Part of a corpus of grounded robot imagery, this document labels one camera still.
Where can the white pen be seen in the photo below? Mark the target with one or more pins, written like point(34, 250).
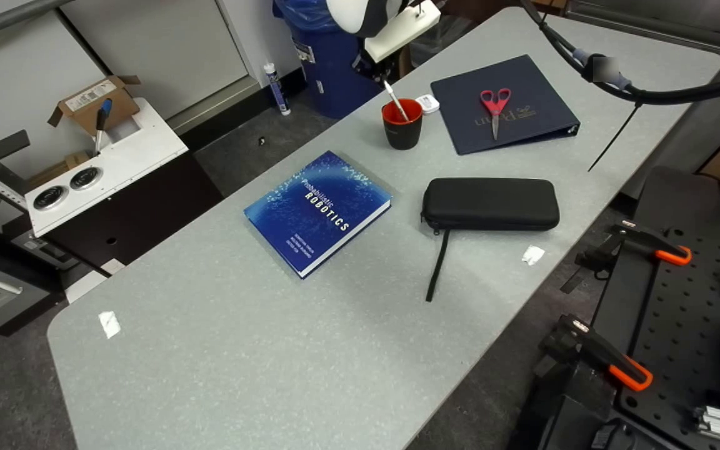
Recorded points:
point(396, 100)

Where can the black and red mug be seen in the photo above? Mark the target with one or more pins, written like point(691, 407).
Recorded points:
point(404, 124)

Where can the blue trash bin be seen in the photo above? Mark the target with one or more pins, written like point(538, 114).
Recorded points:
point(329, 56)

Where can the white tape piece near edge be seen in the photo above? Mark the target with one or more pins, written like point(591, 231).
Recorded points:
point(109, 324)

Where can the black perforated breadboard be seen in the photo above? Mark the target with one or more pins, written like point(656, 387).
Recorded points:
point(679, 341)

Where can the lower orange handled clamp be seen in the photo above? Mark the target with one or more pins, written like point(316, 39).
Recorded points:
point(576, 337)

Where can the upper orange handled clamp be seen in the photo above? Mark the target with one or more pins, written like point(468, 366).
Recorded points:
point(633, 236)

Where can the black zipper pouch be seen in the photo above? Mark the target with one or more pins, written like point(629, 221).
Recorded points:
point(486, 202)

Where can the white side table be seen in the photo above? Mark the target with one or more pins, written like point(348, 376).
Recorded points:
point(113, 169)

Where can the orange handled clamp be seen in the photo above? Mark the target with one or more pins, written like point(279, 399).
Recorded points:
point(633, 236)
point(576, 337)

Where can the blue robotics book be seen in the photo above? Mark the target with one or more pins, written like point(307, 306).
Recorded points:
point(318, 210)

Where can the red handled scissors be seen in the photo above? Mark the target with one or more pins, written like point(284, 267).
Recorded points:
point(497, 100)

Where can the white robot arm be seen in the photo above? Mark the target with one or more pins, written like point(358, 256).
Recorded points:
point(384, 25)

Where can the open cardboard box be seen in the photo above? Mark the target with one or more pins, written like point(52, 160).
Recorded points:
point(99, 106)

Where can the dark navy folder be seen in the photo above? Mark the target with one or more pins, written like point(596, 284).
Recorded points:
point(533, 114)

